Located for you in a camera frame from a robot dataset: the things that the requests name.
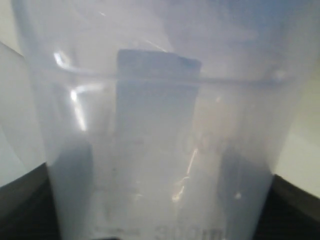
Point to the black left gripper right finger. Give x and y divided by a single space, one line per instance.
289 213

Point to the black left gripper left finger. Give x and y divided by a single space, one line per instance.
27 210

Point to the clear plastic tall container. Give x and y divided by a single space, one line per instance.
165 119

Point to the white rectangular tray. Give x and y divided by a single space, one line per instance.
21 145

